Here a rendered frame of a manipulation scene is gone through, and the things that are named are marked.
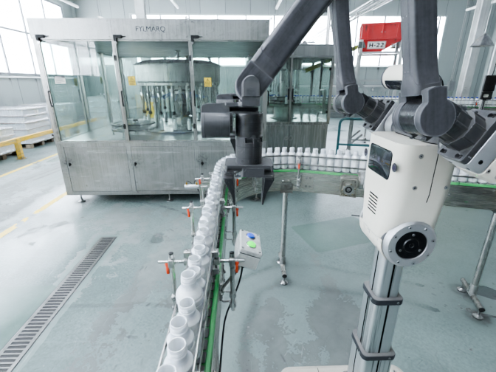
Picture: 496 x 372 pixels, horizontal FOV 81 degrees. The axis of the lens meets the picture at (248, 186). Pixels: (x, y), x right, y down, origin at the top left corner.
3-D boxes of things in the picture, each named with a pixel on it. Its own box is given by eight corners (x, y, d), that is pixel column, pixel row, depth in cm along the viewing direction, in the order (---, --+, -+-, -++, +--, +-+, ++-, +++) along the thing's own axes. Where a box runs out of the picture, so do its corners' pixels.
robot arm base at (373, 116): (374, 131, 105) (395, 101, 102) (356, 120, 103) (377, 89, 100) (364, 128, 113) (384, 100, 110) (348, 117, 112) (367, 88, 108)
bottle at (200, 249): (191, 296, 94) (187, 252, 89) (194, 284, 100) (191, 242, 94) (209, 296, 94) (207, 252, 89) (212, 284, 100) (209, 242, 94)
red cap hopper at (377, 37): (345, 154, 700) (361, 23, 606) (345, 148, 765) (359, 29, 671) (387, 157, 676) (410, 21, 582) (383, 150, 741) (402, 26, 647)
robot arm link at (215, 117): (260, 74, 54) (255, 79, 62) (197, 74, 53) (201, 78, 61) (260, 139, 57) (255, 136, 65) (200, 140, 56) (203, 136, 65)
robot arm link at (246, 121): (265, 108, 57) (261, 106, 62) (229, 108, 57) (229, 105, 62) (263, 143, 59) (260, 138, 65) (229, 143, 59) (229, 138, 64)
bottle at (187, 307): (199, 364, 72) (195, 313, 65) (176, 362, 72) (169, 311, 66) (205, 343, 77) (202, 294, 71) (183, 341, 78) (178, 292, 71)
